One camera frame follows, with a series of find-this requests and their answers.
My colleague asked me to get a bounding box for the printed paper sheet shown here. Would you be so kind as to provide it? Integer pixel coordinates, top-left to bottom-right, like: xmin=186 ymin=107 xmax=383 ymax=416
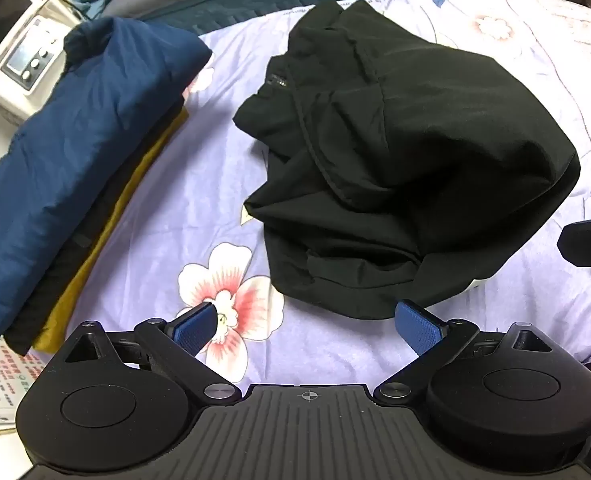
xmin=0 ymin=349 xmax=52 ymax=427

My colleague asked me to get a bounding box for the folded black garment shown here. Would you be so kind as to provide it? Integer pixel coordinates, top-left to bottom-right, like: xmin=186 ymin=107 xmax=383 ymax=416
xmin=3 ymin=100 xmax=184 ymax=356

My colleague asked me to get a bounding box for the folded mustard yellow garment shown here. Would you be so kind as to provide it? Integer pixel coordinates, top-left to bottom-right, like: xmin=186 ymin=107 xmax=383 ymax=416
xmin=32 ymin=108 xmax=190 ymax=354

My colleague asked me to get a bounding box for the black hooded jacket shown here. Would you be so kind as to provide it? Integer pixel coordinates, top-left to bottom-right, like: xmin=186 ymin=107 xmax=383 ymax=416
xmin=233 ymin=0 xmax=581 ymax=322

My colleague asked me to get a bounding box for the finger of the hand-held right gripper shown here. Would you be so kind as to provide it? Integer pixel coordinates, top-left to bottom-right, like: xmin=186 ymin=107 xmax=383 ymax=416
xmin=558 ymin=217 xmax=591 ymax=267

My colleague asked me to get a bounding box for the white appliance with knobs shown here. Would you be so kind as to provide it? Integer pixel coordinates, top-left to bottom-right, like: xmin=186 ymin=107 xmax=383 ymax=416
xmin=0 ymin=0 xmax=84 ymax=117

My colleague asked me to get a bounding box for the folded navy blue garment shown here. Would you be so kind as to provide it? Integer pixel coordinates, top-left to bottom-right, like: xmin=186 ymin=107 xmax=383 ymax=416
xmin=0 ymin=16 xmax=214 ymax=354

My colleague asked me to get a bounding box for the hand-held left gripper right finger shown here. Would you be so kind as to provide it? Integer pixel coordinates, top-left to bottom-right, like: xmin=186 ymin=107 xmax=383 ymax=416
xmin=374 ymin=300 xmax=557 ymax=406

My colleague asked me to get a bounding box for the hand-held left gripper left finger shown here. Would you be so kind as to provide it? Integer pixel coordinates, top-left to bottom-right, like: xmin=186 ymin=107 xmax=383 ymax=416
xmin=64 ymin=301 xmax=242 ymax=404

